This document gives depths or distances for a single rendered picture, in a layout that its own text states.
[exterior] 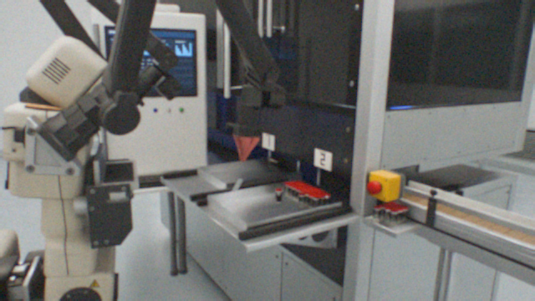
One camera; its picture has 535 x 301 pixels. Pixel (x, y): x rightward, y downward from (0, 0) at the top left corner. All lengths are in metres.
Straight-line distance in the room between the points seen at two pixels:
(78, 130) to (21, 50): 5.50
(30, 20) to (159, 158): 4.66
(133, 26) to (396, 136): 0.83
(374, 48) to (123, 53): 0.68
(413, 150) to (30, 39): 5.65
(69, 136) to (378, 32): 0.82
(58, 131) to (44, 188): 0.25
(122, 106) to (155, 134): 1.08
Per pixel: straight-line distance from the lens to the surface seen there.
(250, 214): 1.21
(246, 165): 1.71
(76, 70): 0.99
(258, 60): 0.96
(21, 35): 6.34
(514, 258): 1.13
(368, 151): 1.18
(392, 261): 1.45
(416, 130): 1.34
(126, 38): 0.80
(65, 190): 1.06
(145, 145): 1.90
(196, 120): 1.92
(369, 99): 1.16
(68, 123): 0.86
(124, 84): 0.83
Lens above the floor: 1.34
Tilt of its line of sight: 13 degrees down
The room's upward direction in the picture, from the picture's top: 1 degrees clockwise
